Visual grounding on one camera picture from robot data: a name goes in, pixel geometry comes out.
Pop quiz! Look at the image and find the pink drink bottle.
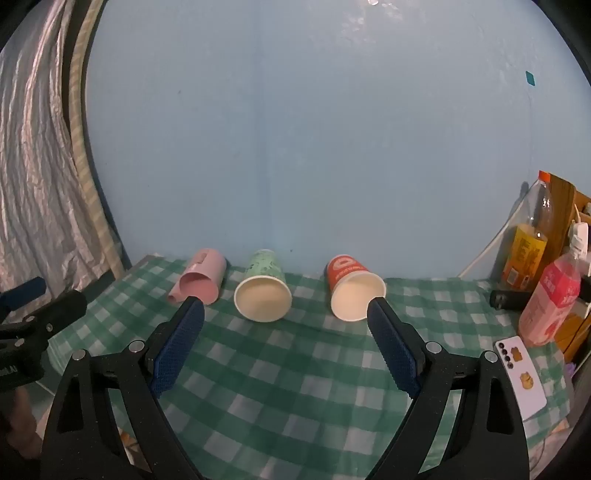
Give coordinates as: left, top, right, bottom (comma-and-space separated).
517, 242, 584, 348

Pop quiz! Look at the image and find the green checkered tablecloth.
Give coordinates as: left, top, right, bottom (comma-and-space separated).
46, 254, 576, 480

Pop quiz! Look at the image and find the green paper cup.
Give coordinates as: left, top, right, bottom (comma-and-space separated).
233, 249, 293, 323

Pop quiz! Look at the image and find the red paper cup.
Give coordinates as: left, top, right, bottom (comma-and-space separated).
326, 254, 387, 322

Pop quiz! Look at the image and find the person's left hand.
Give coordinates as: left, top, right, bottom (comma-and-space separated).
0, 391, 44, 462

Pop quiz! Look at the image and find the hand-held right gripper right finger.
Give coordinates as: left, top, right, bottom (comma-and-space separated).
366, 296, 530, 480

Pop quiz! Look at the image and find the white phone with stickers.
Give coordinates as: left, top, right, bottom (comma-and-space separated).
493, 336, 549, 422

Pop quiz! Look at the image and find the beige fabric strip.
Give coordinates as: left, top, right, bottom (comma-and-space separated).
68, 0, 126, 278

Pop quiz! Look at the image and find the silver grey curtain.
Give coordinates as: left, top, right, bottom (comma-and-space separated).
0, 0, 114, 292

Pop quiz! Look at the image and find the wooden shelf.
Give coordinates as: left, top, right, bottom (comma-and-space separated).
551, 173, 591, 361

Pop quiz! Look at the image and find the black cylinder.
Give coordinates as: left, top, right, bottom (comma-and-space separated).
489, 288, 534, 313

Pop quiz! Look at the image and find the orange cap drink bottle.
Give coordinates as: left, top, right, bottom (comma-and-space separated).
501, 170, 556, 292

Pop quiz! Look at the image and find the white cable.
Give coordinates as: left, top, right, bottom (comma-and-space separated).
457, 199, 532, 278

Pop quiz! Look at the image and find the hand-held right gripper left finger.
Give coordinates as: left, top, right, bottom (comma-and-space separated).
41, 296, 206, 480

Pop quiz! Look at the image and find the pink paper cup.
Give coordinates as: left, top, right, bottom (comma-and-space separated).
167, 248, 227, 306

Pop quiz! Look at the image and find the white plug adapter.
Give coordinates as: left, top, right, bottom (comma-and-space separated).
567, 222, 591, 259

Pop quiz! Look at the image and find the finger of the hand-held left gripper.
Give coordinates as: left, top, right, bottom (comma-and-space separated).
0, 277, 47, 320
0, 289, 88, 354

